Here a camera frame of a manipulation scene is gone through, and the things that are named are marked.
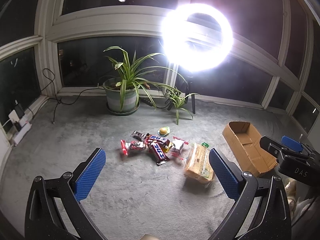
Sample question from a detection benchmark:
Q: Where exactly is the yellow jelly cup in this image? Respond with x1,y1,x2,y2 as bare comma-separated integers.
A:
158,126,170,136

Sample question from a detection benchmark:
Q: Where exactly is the large potted spider plant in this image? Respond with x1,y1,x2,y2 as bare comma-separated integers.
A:
102,46,187,113

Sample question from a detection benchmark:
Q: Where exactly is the red clear dates packet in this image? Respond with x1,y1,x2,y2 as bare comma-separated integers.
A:
120,140,146,156

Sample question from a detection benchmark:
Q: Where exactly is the black ring light tripod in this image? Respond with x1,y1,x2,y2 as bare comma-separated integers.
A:
166,73,197,114

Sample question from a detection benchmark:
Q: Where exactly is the small spider plant offshoot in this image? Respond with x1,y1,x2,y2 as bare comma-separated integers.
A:
164,86,198,125

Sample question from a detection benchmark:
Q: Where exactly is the open cardboard box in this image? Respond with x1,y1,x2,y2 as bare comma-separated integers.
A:
222,121,277,177

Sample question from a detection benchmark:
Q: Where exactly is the Snickers bar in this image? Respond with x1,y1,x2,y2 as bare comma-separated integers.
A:
150,142,170,166
146,134,168,145

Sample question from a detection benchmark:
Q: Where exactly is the white power strip with chargers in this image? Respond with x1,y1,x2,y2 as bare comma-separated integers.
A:
1,100,31,146

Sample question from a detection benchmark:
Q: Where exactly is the red clear snack packet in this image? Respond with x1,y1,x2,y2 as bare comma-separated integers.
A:
168,137,189,159

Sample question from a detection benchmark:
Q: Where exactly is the bagged bread loaf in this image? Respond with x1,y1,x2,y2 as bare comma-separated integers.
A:
183,142,214,185

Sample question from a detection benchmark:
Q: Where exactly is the bright ring light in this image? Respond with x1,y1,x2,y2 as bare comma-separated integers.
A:
160,3,234,73

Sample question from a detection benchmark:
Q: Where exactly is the black inline cable switch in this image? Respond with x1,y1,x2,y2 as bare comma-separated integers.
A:
140,98,153,106

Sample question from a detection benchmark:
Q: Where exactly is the dark brown chocolate packet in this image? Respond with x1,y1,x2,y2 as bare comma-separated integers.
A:
131,131,149,141

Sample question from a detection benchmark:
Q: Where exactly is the white knit gloved right hand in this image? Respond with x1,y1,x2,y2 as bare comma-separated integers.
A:
284,178,303,220

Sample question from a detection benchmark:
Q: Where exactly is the yellow candy wrapper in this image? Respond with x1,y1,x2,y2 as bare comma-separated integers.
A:
163,140,174,153

